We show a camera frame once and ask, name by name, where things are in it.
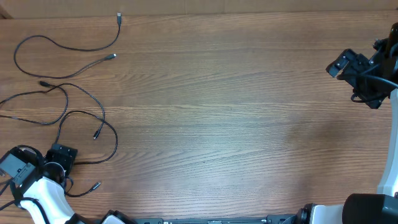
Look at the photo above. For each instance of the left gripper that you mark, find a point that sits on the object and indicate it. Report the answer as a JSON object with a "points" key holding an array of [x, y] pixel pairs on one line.
{"points": [[63, 155]]}

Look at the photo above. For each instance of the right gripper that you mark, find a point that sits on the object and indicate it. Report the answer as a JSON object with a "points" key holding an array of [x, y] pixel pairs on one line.
{"points": [[356, 62]]}

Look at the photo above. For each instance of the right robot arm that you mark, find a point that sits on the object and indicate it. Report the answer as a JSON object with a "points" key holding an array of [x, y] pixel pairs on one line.
{"points": [[380, 206]]}

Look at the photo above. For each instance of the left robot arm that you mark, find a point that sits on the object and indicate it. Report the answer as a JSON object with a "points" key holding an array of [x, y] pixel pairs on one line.
{"points": [[38, 182]]}

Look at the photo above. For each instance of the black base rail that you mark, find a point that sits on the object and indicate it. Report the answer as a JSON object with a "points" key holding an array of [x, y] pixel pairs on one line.
{"points": [[214, 220]]}

